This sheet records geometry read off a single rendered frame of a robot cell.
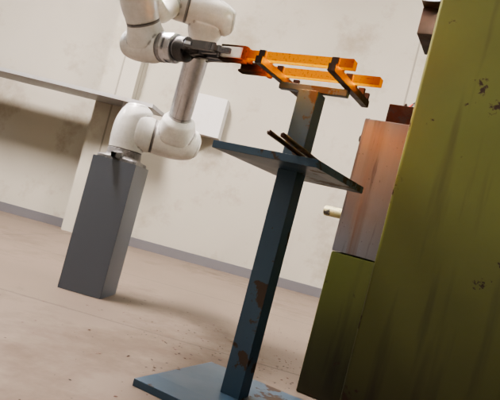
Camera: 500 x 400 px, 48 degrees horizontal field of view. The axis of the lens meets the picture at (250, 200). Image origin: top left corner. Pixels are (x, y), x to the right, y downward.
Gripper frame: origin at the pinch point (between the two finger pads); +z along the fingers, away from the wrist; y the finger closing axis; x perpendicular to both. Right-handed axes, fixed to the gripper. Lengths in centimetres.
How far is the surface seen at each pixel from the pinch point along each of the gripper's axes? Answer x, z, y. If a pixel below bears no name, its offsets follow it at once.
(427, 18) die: 39, 33, -59
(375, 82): -0.4, 38.4, -10.5
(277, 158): -27.7, 25.6, 7.9
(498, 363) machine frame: -62, 82, -21
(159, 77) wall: 56, -245, -249
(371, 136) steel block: -8, 29, -44
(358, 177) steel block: -22, 29, -44
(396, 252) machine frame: -43, 53, -19
